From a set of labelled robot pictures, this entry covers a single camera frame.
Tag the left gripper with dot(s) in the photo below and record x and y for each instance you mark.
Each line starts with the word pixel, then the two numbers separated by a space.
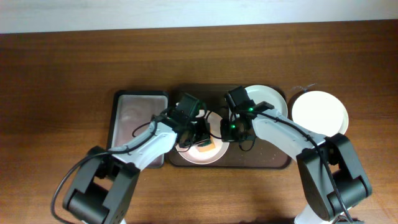
pixel 204 134

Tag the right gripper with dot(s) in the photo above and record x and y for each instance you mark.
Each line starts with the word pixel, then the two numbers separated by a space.
pixel 227 135

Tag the green and orange sponge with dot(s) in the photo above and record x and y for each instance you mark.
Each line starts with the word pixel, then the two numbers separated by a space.
pixel 206 146

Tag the white plate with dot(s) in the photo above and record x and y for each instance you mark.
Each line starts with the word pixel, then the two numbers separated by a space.
pixel 201 158
pixel 320 112

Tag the pale green plate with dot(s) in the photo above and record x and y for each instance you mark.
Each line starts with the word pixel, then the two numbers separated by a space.
pixel 273 99

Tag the white plate front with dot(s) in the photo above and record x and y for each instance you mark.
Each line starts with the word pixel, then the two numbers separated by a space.
pixel 320 112

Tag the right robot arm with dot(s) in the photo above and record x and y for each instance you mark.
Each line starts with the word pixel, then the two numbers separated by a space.
pixel 332 175

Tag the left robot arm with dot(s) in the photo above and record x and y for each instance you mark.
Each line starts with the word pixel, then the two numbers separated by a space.
pixel 105 180

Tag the large brown serving tray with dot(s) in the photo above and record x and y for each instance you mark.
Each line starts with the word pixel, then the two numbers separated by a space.
pixel 259 154

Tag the small black water tray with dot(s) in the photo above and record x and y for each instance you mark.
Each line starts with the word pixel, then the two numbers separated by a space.
pixel 136 118

